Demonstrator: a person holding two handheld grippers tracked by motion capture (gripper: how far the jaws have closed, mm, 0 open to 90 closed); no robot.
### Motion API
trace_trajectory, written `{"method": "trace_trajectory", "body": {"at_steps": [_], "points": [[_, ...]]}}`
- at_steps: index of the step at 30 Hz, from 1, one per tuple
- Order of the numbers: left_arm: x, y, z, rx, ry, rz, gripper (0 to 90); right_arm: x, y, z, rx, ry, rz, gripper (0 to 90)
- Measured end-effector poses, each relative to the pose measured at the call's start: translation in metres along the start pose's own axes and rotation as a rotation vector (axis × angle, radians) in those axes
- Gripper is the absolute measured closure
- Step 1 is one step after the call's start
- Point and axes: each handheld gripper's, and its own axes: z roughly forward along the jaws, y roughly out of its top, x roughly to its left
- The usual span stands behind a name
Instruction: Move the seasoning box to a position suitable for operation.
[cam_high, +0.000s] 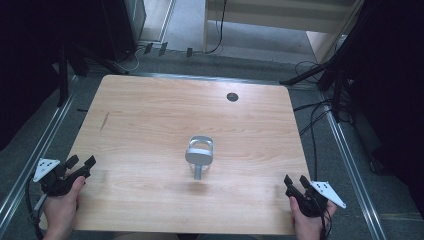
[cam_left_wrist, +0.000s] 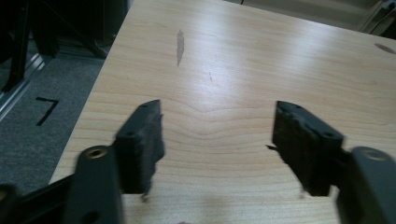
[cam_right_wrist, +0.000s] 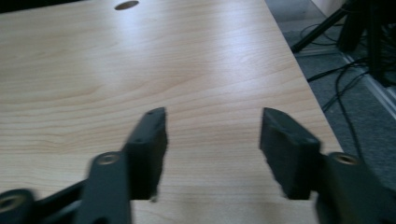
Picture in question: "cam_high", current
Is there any black hanging cable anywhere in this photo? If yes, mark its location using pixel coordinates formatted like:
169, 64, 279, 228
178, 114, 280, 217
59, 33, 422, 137
193, 0, 228, 56

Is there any person's left hand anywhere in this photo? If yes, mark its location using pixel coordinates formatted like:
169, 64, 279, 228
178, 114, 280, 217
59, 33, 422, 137
39, 175, 87, 240

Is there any dark cabinet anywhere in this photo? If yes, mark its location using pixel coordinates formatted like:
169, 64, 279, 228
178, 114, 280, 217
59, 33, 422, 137
99, 0, 148, 61

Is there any black floor cable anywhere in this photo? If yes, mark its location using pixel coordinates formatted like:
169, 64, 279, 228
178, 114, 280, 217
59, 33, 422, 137
292, 59, 354, 183

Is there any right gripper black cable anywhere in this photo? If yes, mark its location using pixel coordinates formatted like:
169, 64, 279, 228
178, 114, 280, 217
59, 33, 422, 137
313, 196, 333, 240

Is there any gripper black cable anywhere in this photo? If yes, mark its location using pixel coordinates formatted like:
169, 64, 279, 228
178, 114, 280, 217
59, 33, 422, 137
24, 173, 46, 240
313, 196, 333, 240

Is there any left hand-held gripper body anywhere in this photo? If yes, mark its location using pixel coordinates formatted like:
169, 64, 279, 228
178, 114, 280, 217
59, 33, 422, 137
32, 158, 92, 197

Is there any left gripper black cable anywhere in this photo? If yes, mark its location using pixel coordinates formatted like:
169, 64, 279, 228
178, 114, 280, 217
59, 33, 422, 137
24, 173, 46, 240

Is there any white floor cable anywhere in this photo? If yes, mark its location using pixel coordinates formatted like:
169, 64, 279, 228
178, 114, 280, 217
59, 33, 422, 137
113, 44, 146, 73

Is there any black tripod stand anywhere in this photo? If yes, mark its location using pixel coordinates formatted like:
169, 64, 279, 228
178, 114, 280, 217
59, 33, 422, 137
279, 49, 354, 124
56, 39, 129, 108

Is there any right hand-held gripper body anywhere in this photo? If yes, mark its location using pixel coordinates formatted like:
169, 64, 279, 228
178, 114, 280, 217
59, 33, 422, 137
285, 180, 347, 218

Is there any beige wooden cabinet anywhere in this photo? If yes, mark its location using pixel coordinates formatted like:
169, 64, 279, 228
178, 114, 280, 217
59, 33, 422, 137
202, 0, 364, 64

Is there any aluminium floor rail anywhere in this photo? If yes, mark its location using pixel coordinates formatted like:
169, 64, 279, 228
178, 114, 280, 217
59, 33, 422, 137
131, 71, 321, 90
0, 74, 81, 228
321, 94, 388, 240

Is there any person's right hand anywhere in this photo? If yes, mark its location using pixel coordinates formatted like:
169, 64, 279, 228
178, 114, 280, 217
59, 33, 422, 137
289, 195, 338, 240

